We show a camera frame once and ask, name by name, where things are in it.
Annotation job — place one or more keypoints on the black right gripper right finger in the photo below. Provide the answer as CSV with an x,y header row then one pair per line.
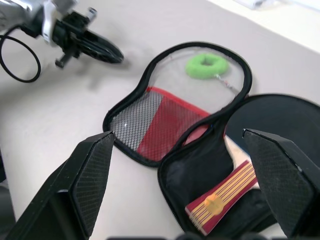
x,y
287,185

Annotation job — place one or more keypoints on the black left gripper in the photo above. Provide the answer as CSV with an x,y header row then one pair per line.
x,y
68,32

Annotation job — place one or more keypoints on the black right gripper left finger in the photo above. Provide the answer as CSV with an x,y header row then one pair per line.
x,y
75,190

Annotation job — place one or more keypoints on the table tennis paddle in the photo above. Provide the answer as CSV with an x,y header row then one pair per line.
x,y
220,197

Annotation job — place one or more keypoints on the black zippered paddle case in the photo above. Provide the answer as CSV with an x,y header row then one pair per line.
x,y
150,120

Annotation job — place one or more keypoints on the white flat object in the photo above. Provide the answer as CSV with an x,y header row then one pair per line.
x,y
275,3

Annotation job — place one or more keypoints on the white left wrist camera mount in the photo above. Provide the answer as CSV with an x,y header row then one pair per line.
x,y
48,27

